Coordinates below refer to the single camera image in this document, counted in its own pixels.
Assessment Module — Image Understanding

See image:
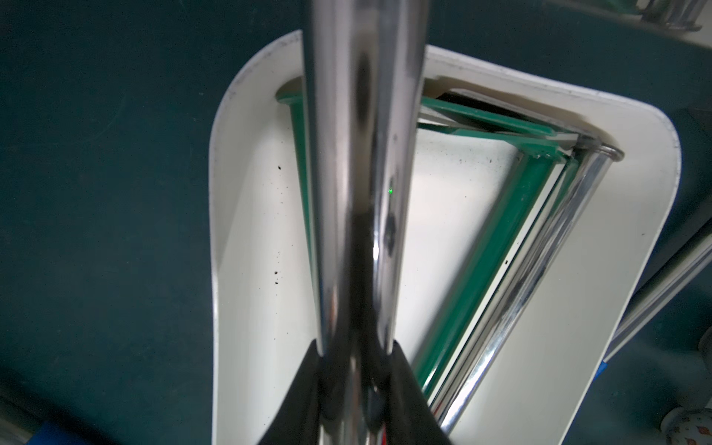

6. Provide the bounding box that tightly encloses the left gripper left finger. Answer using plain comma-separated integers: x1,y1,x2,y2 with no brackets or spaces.
259,340,321,445

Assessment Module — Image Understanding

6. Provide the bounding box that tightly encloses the green patterned ceramic bowl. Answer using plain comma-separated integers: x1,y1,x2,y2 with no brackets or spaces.
660,407,712,445

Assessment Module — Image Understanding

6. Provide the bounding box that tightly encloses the steel blue hoe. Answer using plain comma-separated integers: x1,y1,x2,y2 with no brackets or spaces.
303,1,430,444
603,220,711,363
427,88,625,435

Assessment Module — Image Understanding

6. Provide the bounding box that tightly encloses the green table mat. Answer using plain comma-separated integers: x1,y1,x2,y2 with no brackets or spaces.
1,1,711,444

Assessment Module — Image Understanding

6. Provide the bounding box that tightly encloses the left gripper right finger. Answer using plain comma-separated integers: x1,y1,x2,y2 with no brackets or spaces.
386,341,451,445

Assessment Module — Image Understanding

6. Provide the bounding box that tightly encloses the green red hoe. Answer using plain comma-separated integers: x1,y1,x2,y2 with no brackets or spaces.
276,91,315,263
413,94,577,398

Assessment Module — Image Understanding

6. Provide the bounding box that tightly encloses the white plastic storage tray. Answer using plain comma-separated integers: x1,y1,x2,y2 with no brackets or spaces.
210,32,682,444

